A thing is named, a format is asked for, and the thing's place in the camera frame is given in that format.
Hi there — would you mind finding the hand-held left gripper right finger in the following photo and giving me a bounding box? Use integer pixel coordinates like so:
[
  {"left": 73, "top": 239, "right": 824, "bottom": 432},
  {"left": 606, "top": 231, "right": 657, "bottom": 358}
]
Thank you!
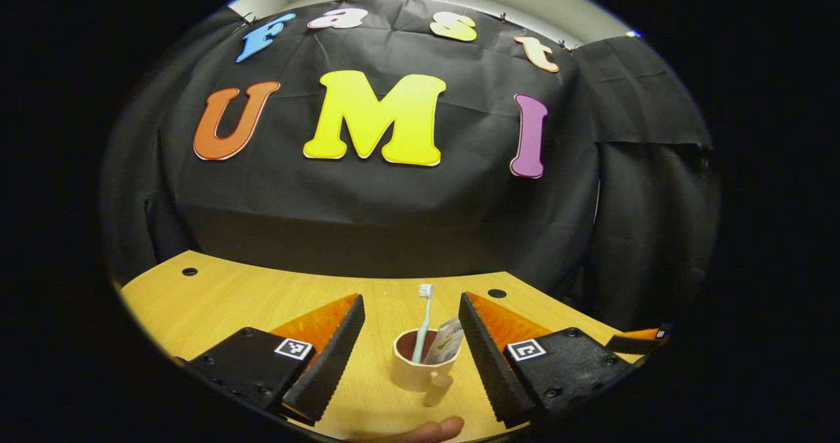
[{"left": 458, "top": 291, "right": 641, "bottom": 429}]

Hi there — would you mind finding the beige cup with handle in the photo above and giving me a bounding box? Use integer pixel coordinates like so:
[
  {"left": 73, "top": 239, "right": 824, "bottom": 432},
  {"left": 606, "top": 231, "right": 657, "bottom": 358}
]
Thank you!
[{"left": 392, "top": 328, "right": 462, "bottom": 408}]

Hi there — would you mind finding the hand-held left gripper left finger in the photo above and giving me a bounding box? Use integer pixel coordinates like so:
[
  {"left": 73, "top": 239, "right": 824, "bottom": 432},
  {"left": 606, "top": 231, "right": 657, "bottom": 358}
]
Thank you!
[{"left": 186, "top": 293, "right": 366, "bottom": 427}]

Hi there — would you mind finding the wooden desktop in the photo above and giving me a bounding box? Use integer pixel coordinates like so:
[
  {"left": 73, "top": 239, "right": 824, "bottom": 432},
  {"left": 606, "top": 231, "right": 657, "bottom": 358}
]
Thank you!
[{"left": 120, "top": 250, "right": 647, "bottom": 443}]

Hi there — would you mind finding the white toothpaste tube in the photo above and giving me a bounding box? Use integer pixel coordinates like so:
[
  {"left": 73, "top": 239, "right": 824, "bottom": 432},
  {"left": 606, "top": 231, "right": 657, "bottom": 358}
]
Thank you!
[{"left": 423, "top": 317, "right": 465, "bottom": 366}]

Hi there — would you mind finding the white toothbrush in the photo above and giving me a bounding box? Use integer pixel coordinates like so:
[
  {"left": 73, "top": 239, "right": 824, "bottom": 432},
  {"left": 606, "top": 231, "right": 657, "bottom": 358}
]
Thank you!
[{"left": 411, "top": 284, "right": 434, "bottom": 365}]

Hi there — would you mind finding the black backdrop cloth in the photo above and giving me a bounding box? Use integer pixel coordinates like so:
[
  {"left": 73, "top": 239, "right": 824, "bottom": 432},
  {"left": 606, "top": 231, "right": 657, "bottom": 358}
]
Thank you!
[{"left": 98, "top": 0, "right": 723, "bottom": 332}]

